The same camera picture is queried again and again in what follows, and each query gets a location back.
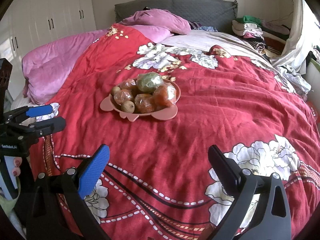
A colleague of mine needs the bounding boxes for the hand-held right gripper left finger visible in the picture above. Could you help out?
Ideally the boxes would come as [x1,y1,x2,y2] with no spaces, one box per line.
[26,144,110,240]

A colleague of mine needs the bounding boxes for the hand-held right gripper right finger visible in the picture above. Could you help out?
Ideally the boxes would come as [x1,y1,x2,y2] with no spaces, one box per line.
[208,144,292,240]

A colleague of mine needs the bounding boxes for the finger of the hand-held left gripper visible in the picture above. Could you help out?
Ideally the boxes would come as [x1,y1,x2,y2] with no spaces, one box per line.
[4,104,53,124]
[5,116,67,145]

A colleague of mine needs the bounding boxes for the pink plastic bowl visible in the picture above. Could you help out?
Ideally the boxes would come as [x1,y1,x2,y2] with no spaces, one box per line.
[100,79,181,122]

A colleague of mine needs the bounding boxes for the small orange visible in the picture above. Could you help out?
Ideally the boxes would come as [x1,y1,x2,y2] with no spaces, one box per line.
[119,79,137,90]

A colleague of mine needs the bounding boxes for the large orange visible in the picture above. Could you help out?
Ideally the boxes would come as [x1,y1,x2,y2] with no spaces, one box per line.
[153,84,177,107]

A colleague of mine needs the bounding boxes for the large green fruit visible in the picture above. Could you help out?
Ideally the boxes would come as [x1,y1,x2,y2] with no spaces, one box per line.
[136,72,163,93]

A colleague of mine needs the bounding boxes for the person's left hand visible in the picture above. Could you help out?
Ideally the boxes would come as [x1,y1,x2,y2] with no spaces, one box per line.
[11,157,22,178]

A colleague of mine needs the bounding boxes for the white fleece blanket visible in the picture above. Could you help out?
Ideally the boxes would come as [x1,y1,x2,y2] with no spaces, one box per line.
[10,95,34,113]

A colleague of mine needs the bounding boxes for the pink blanket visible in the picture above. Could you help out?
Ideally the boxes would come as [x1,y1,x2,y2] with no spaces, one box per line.
[22,9,192,105]

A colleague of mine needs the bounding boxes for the red floral quilt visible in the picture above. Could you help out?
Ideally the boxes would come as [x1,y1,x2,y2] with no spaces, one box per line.
[32,22,320,240]

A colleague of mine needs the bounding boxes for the person's green clothing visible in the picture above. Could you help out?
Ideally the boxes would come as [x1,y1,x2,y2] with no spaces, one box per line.
[0,192,20,230]

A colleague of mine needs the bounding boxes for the white wardrobe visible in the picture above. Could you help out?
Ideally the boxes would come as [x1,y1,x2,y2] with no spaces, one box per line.
[0,0,97,60]

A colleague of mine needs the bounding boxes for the crumpled white patterned cloth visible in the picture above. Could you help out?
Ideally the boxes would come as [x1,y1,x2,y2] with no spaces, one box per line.
[272,64,310,98]

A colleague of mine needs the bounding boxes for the off-white bed sheet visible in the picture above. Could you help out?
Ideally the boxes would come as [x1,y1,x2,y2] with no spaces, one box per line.
[160,29,278,60]

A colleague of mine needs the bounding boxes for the blue patterned cloth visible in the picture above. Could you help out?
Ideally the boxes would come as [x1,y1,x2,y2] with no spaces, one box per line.
[189,21,220,32]

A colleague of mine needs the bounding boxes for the pile of folded clothes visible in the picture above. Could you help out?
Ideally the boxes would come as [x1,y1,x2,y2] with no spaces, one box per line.
[231,15,290,53]

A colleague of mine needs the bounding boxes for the clothes on window ledge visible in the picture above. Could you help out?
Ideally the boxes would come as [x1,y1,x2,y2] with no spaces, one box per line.
[310,45,320,64]

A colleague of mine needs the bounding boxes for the cream curtain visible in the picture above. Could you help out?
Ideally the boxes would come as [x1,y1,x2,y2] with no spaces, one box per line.
[270,0,315,67]

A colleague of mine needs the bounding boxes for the grey headboard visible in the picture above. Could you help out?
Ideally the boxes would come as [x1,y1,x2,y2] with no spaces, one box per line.
[114,0,238,29]

